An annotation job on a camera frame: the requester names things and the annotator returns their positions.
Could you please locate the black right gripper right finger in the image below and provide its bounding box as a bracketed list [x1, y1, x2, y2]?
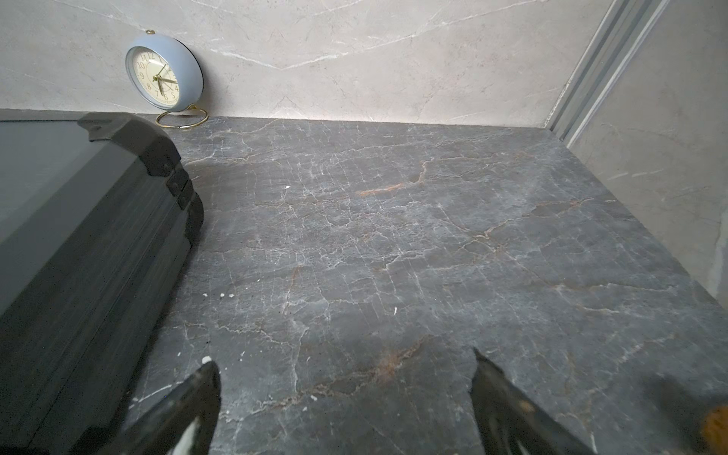
[469, 349, 592, 455]

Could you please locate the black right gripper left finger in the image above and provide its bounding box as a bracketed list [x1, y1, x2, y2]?
[100, 361, 221, 454]

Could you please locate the grey aluminium poker case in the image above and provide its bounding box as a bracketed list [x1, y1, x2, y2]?
[1, 113, 204, 454]

